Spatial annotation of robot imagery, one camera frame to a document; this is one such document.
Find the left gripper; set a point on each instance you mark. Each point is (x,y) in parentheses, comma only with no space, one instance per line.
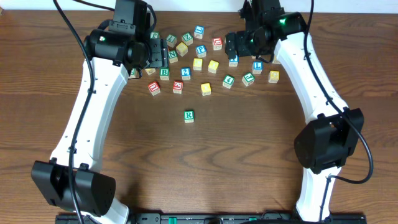
(159,52)

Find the red U block lower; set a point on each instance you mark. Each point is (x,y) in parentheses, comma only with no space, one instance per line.
(154,88)

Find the yellow block bottom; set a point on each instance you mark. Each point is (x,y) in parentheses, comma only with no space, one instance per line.
(205,89)

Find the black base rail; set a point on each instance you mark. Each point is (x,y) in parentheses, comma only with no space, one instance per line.
(268,217)

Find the red U block upper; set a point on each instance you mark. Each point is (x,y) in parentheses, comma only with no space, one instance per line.
(217,43)

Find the yellow s block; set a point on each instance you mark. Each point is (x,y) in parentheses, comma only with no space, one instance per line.
(150,71)
(182,49)

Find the green L block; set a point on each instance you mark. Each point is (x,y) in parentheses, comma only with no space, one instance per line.
(171,40)

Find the green N block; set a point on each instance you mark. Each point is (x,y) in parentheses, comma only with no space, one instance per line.
(173,56)

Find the green V block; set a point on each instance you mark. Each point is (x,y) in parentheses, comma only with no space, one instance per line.
(133,74)

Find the green B block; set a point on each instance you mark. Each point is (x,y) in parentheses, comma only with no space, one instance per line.
(164,74)

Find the yellow S block lower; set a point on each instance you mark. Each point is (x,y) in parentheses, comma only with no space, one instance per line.
(150,71)

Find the green J block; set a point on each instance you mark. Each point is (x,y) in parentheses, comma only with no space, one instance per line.
(248,79)

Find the yellow S block upper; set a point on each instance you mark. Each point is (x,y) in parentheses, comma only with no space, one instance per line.
(182,49)

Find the yellow G block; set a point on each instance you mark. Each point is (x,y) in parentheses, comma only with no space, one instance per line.
(273,76)

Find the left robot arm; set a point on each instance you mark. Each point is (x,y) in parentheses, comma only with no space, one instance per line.
(119,49)

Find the yellow C block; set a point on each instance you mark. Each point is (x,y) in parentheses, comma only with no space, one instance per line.
(197,64)

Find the green Z block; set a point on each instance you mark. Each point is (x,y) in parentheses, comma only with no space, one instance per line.
(187,39)

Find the yellow O block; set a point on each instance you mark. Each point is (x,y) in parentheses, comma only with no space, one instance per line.
(275,61)

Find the blue L block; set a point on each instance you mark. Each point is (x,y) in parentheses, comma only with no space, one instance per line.
(257,67)

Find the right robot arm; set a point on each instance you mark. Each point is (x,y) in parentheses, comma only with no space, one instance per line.
(331,132)

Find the green 4 block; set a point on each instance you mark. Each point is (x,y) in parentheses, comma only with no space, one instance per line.
(228,81)

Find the blue block top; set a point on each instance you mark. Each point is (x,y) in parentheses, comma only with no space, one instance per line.
(199,32)

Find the yellow block centre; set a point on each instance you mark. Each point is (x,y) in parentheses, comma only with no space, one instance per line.
(213,66)

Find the green R block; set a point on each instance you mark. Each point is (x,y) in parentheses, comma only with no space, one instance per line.
(189,116)

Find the blue T block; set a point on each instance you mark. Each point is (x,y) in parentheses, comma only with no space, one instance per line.
(234,62)

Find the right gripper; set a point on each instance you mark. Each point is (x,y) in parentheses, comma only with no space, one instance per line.
(231,45)

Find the red u block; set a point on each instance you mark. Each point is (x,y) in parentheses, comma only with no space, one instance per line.
(154,88)
(217,43)

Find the blue P block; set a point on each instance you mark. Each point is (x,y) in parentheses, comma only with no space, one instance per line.
(201,51)

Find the green block top left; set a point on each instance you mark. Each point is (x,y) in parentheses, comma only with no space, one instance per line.
(154,35)

